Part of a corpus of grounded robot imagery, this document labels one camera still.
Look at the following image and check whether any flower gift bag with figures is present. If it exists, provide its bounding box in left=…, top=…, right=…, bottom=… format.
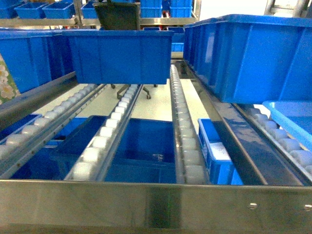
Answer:
left=0, top=56, right=21, bottom=104

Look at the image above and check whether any white roller conveyor track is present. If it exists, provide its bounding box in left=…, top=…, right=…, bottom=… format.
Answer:
left=64, top=84, right=143, bottom=182

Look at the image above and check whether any blue crate lower shelf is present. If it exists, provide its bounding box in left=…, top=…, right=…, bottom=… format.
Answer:
left=50, top=116, right=176, bottom=184

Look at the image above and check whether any blue crate at left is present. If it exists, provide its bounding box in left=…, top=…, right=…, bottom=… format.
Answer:
left=62, top=29, right=173, bottom=84

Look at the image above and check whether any black office chair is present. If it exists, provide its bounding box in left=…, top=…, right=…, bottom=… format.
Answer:
left=94, top=0, right=144, bottom=98

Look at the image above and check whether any large blue plastic crate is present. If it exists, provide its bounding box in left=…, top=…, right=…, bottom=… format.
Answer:
left=184, top=14, right=312, bottom=104

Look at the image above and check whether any light blue plastic tray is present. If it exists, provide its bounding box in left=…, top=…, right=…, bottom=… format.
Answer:
left=263, top=101, right=312, bottom=150

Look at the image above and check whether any steel rack front rail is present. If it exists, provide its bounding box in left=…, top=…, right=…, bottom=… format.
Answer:
left=0, top=180, right=312, bottom=233

